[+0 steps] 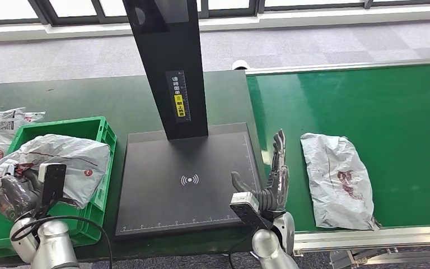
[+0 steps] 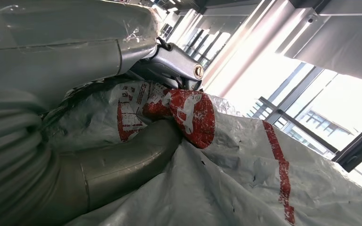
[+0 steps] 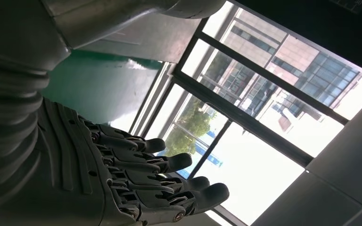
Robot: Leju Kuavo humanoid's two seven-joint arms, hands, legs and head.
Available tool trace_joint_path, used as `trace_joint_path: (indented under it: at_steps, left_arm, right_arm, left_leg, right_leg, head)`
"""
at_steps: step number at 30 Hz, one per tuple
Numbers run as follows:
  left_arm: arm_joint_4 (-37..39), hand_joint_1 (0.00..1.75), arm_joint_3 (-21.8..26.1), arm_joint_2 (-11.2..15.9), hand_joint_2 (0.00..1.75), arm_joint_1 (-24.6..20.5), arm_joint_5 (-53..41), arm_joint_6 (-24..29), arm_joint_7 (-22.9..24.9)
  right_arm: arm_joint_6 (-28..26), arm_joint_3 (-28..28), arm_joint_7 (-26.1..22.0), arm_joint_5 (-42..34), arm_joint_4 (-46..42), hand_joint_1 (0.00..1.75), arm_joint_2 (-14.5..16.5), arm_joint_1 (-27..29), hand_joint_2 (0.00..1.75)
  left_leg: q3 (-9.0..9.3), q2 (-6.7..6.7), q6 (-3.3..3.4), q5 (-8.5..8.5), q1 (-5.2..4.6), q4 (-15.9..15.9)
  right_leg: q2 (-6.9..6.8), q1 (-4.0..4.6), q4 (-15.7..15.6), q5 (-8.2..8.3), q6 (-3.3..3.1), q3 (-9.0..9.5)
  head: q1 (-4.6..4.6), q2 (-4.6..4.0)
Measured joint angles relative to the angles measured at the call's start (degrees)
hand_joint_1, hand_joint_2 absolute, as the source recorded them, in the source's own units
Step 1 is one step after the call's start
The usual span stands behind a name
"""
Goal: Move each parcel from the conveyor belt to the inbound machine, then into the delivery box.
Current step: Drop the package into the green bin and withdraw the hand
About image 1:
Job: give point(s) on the aluminium conveyor frame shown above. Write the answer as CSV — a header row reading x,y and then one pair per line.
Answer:
x,y
367,235

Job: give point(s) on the dark window frame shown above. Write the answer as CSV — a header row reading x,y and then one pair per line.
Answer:
x,y
38,9

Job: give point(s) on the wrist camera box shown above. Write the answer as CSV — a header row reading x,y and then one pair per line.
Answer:
x,y
250,211
53,182

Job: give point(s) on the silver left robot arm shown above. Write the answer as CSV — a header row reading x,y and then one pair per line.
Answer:
x,y
55,245

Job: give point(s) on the grey mailer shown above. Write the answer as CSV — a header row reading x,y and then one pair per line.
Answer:
x,y
333,193
74,159

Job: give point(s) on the white round roller cap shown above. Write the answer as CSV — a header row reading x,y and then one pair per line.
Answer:
x,y
240,64

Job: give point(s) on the green conveyor belt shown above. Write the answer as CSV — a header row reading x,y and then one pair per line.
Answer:
x,y
385,111

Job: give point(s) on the black inbound scanner machine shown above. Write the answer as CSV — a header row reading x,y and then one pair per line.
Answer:
x,y
155,193

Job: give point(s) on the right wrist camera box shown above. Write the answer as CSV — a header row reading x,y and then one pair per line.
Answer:
x,y
250,211

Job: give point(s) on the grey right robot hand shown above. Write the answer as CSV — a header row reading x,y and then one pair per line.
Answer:
x,y
280,185

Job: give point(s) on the black and yellow label sticker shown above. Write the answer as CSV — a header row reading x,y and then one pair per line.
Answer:
x,y
178,85

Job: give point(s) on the white window sill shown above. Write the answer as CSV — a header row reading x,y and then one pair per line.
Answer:
x,y
311,16

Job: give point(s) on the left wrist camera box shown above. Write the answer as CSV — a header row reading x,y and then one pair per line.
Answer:
x,y
53,182

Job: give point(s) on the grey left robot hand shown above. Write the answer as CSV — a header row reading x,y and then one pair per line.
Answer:
x,y
7,196

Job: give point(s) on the green plastic crate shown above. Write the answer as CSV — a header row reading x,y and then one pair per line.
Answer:
x,y
63,128

